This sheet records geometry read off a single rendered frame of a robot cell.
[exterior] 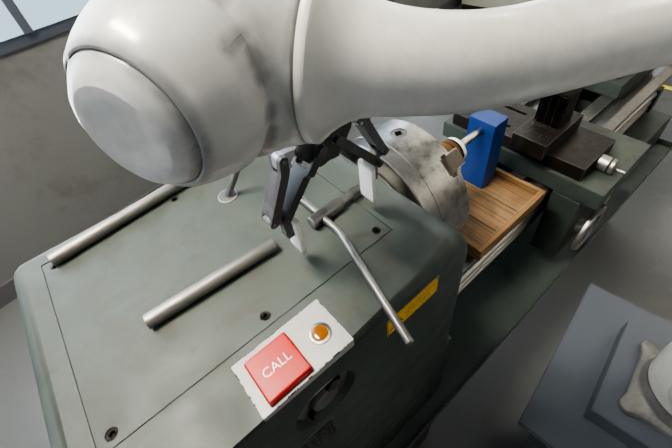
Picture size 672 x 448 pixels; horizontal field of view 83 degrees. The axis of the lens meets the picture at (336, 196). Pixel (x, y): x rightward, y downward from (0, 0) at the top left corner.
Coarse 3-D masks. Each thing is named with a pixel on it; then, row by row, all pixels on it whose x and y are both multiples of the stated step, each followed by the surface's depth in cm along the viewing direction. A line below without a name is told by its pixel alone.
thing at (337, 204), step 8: (352, 192) 62; (360, 192) 63; (336, 200) 61; (344, 200) 62; (320, 208) 61; (328, 208) 60; (336, 208) 60; (312, 216) 59; (320, 216) 59; (328, 216) 60; (312, 224) 59; (320, 224) 60
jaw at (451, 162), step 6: (450, 150) 81; (456, 150) 80; (450, 156) 79; (456, 156) 79; (444, 162) 76; (450, 162) 77; (456, 162) 79; (462, 162) 79; (450, 168) 76; (456, 168) 77; (450, 174) 76
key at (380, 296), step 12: (312, 204) 62; (336, 228) 58; (348, 240) 56; (348, 252) 55; (360, 264) 53; (372, 276) 52; (372, 288) 50; (384, 300) 49; (396, 324) 47; (408, 336) 45
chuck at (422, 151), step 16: (384, 128) 81; (400, 128) 79; (416, 128) 79; (400, 144) 76; (416, 144) 76; (432, 144) 76; (416, 160) 74; (432, 160) 75; (432, 176) 73; (448, 176) 75; (432, 192) 73; (448, 192) 75; (464, 192) 77; (448, 208) 75; (464, 208) 79; (448, 224) 77; (464, 224) 84
